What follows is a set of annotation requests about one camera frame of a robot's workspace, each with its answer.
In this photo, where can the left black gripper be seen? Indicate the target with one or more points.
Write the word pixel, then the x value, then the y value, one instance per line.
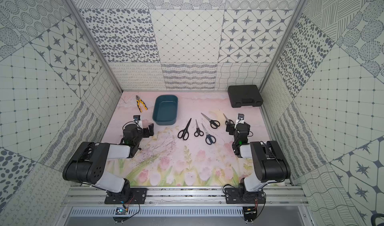
pixel 147 130

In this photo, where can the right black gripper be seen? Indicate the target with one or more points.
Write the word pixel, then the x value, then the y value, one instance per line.
pixel 232 128

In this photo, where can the large black handled scissors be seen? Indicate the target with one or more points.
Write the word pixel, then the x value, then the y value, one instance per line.
pixel 213 123

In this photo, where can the blue handled scissors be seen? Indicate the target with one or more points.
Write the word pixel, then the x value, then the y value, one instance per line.
pixel 210 139

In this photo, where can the small black handled scissors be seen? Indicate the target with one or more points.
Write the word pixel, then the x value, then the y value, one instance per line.
pixel 198 131

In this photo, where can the all-black scissors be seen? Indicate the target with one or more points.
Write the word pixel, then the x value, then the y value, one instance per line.
pixel 184 134

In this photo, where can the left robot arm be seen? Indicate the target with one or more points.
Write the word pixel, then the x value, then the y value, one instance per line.
pixel 87 165

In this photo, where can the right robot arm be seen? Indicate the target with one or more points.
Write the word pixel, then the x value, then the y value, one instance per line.
pixel 269 162

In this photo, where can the teal plastic storage box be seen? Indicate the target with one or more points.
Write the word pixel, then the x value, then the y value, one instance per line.
pixel 165 110

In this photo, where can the yellow black pliers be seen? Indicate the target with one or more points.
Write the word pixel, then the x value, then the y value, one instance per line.
pixel 140 104

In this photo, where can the black plastic tool case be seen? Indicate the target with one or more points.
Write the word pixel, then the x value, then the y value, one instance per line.
pixel 244 95

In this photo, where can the left controller board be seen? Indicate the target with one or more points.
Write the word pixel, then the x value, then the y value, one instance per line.
pixel 120 215

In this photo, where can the controller board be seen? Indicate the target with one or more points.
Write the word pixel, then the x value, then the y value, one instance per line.
pixel 120 215
pixel 250 214

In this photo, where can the right controller board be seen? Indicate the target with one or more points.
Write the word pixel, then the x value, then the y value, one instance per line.
pixel 250 214

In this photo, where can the white vent grille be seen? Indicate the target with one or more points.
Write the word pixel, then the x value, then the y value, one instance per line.
pixel 159 212

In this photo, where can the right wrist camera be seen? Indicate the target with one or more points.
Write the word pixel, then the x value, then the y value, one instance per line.
pixel 240 119

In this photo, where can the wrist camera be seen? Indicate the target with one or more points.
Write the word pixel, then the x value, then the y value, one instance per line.
pixel 138 120
pixel 240 119

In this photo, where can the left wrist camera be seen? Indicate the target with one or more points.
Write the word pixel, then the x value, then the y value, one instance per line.
pixel 138 120

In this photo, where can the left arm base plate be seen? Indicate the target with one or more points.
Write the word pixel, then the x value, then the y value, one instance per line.
pixel 132 195

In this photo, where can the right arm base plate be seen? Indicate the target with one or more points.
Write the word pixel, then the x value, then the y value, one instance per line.
pixel 235 196

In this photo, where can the aluminium mounting rail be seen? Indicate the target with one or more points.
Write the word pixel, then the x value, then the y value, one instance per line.
pixel 188 196

